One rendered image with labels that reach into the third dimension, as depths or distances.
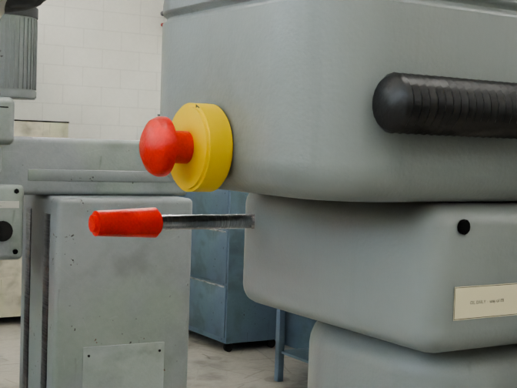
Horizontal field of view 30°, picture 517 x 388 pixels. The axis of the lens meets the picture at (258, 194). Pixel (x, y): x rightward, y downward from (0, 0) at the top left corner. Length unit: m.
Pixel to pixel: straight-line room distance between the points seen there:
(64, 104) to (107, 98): 0.49
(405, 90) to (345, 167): 0.06
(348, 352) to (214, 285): 7.51
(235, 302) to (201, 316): 0.47
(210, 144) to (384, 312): 0.16
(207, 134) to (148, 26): 10.05
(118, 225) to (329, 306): 0.17
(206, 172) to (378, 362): 0.20
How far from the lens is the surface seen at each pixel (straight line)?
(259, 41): 0.62
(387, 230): 0.66
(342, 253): 0.70
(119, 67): 10.50
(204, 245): 8.39
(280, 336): 7.24
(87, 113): 10.34
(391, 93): 0.55
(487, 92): 0.59
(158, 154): 0.63
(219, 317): 8.21
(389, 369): 0.72
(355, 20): 0.58
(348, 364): 0.76
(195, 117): 0.64
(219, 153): 0.63
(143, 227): 0.74
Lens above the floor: 1.76
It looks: 3 degrees down
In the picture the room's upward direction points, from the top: 2 degrees clockwise
